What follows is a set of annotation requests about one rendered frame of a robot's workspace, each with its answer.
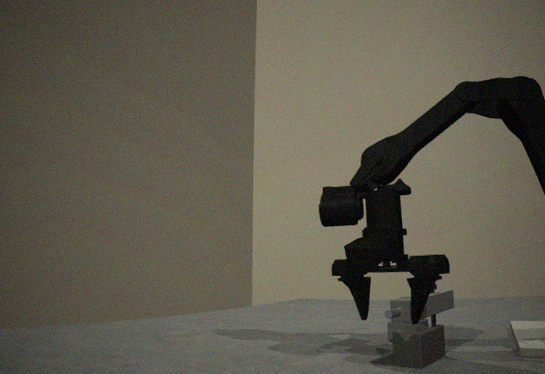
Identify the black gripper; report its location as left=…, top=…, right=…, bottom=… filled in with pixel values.
left=331, top=221, right=450, bottom=325

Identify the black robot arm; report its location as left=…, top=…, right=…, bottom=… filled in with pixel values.
left=319, top=76, right=545, bottom=270

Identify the grey cylinder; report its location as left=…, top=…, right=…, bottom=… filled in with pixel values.
left=384, top=306, right=405, bottom=319

